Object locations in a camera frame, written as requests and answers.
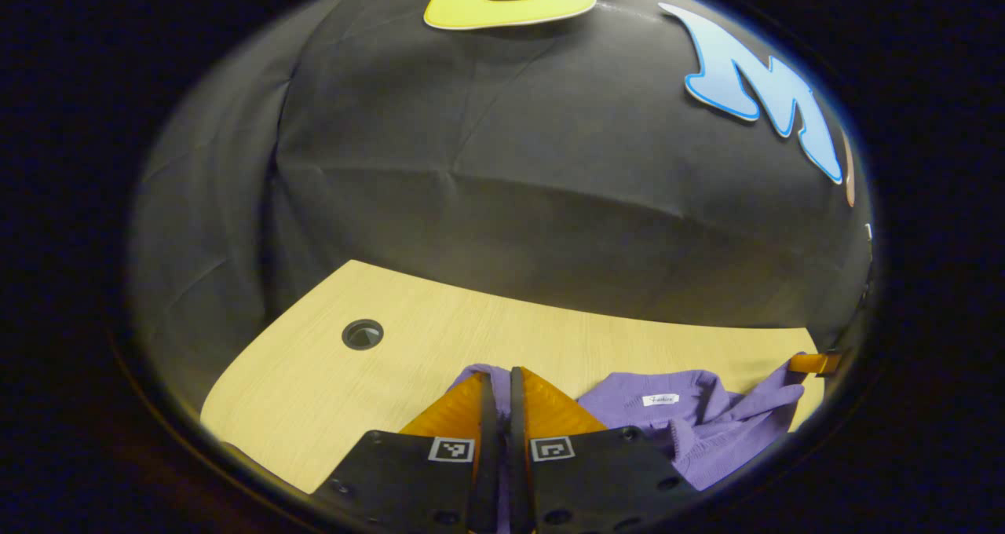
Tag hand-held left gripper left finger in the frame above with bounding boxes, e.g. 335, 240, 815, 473
311, 371, 498, 534

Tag black backdrop cloth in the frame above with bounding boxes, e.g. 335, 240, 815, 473
126, 0, 876, 411

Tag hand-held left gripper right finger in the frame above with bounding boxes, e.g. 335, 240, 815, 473
508, 366, 701, 534

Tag purple knit polo shirt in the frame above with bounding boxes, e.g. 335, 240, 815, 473
448, 361, 808, 534

